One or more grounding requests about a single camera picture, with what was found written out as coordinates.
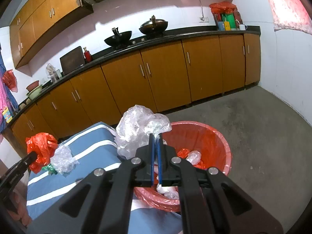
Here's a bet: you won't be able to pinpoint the colourful can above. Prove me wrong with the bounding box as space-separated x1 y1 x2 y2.
2 107 12 124

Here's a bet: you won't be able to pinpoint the dark cutting board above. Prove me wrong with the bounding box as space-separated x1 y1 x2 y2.
60 46 85 75

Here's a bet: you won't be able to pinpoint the black wok with handle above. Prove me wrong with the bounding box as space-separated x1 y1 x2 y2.
104 27 132 49

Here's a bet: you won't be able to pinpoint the magenta plastic bag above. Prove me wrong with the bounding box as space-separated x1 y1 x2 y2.
186 151 201 165

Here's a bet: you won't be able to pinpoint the green plastic bag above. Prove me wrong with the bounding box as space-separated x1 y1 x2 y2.
42 163 58 175

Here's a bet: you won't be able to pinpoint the blue white striped tablecloth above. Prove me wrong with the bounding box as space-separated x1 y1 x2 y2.
26 122 183 233

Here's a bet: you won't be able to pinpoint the green box on counter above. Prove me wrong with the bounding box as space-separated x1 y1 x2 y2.
221 13 236 31

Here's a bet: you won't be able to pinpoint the wooden upper cabinets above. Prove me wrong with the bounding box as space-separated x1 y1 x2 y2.
10 0 93 69

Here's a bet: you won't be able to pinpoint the orange plastic bag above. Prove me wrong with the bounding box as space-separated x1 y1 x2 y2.
25 133 58 174

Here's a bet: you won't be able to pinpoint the wooden lower kitchen cabinets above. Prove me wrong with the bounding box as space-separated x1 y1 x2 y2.
8 33 261 147

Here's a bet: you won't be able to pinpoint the clear plastic bag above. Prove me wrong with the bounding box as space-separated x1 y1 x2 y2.
115 105 172 159

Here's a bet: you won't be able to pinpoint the lidded dark wok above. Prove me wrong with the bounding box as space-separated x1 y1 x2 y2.
139 15 168 36

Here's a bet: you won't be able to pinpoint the red bottle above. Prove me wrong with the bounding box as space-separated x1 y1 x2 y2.
83 47 93 63

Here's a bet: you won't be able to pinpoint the pink window curtain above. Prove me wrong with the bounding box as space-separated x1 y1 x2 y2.
268 0 311 34

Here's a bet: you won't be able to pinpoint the white mug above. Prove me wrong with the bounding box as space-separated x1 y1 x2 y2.
238 24 248 31

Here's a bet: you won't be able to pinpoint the clear jar on counter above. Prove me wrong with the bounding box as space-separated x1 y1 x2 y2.
45 63 59 82

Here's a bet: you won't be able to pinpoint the red bag on counter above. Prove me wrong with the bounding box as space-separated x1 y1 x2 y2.
209 1 237 14

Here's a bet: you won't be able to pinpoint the red hanging plastic bag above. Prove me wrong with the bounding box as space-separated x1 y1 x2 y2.
2 69 18 92

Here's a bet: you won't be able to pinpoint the red plastic trash bin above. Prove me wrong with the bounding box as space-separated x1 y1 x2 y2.
134 121 232 212

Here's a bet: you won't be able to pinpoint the stacked basins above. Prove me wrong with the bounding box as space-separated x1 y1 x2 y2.
27 80 43 100

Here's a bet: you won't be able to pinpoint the clear bubble wrap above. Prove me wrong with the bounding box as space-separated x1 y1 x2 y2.
50 144 79 176

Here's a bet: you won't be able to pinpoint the pink blue hanging cloth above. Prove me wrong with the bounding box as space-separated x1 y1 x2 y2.
1 56 19 133

